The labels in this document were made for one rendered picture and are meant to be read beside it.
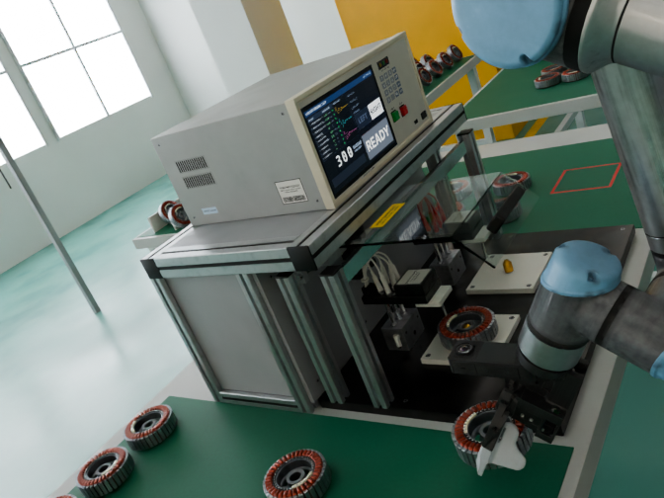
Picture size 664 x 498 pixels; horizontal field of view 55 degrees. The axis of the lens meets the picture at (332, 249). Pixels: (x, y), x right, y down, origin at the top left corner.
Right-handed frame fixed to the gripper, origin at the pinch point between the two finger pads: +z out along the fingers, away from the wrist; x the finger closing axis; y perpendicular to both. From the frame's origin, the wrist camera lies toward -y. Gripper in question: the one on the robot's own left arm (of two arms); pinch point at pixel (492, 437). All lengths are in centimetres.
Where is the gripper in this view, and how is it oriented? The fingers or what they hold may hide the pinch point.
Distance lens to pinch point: 99.0
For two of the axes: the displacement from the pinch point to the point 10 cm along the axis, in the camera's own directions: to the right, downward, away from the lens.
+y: 8.5, 3.9, -3.6
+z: -0.8, 7.7, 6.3
